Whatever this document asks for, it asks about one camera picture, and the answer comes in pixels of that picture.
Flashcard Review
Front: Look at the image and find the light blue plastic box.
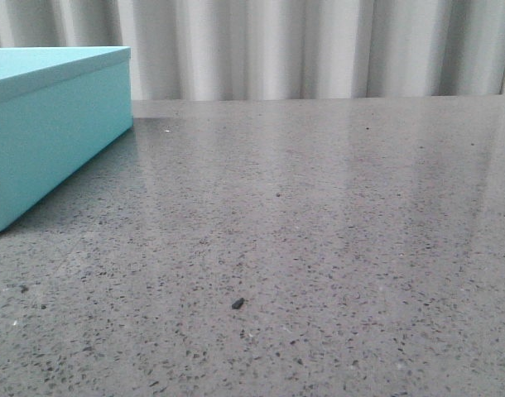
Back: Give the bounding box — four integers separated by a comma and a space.
0, 46, 133, 232

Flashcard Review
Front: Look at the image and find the small black debris piece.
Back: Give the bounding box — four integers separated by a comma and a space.
231, 298, 245, 310

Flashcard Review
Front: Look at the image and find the grey pleated curtain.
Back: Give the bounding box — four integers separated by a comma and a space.
0, 1, 505, 101

